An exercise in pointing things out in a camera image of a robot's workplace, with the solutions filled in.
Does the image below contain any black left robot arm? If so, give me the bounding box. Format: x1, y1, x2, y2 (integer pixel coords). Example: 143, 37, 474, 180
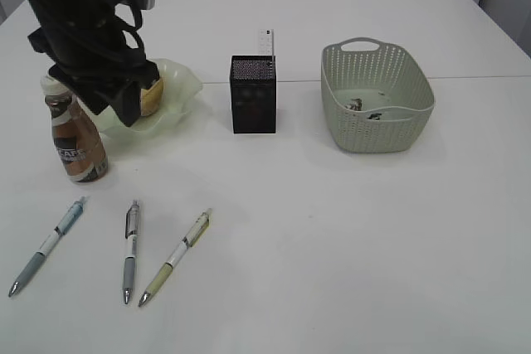
28, 0, 160, 127

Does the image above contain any grey click pen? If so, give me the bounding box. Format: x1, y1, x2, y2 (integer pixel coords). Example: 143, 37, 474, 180
122, 200, 140, 304

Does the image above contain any round paper ball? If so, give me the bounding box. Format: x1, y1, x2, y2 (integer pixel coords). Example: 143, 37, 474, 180
368, 113, 382, 120

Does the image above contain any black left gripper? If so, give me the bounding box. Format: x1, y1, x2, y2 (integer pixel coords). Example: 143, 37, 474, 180
28, 28, 160, 127

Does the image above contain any long paper piece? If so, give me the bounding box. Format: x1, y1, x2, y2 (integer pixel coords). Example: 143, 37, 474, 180
344, 98, 363, 112

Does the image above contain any clear plastic ruler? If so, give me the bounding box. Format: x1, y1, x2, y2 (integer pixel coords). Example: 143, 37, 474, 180
258, 29, 275, 58

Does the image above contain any light blue click pen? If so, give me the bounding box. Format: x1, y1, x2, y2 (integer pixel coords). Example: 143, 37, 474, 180
8, 196, 88, 298

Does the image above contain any pale green wavy glass plate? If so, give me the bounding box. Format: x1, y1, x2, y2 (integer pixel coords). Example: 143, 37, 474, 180
80, 58, 202, 142

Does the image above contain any beige click pen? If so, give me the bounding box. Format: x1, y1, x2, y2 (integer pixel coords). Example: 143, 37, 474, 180
138, 208, 212, 308

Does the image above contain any black mesh pen holder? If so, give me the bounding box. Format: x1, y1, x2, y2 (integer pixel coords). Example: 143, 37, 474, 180
229, 55, 277, 134

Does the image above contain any brown Nescafe coffee bottle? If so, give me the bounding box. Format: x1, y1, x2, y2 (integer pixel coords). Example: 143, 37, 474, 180
41, 75, 108, 183

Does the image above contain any bread roll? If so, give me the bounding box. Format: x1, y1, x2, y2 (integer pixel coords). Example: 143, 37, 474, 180
140, 79, 164, 117

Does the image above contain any pale green plastic basket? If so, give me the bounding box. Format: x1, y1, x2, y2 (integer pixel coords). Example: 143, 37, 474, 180
321, 37, 436, 153

